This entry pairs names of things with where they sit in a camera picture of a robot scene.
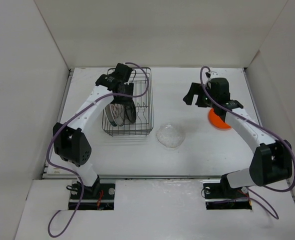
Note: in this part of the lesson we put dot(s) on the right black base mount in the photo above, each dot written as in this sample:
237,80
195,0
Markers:
218,199

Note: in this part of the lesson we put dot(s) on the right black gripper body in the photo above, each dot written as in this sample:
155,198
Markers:
203,100

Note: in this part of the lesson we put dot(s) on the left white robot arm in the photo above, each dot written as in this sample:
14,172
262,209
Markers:
71,143

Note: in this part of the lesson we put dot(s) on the black plate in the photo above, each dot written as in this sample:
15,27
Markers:
130,112

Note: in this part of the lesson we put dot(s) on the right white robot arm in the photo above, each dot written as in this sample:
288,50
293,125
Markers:
271,161

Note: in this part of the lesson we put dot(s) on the clear glass plate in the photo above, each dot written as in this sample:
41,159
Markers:
170,135

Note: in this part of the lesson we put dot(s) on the red patterned white plate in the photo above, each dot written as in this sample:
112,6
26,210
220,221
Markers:
118,113

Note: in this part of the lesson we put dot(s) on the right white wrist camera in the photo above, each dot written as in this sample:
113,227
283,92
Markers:
211,74

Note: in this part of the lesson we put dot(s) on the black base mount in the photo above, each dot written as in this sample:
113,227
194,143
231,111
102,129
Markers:
100,199
218,199

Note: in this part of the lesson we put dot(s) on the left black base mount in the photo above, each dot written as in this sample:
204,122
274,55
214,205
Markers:
100,199

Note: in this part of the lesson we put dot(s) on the green rimmed white plate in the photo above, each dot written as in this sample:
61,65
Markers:
109,115

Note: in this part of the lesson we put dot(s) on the grey wire dish rack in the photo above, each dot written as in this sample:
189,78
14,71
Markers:
141,80

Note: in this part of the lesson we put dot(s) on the orange plate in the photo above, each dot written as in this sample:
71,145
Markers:
216,121

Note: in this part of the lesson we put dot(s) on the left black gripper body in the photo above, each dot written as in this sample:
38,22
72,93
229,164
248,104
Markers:
127,88

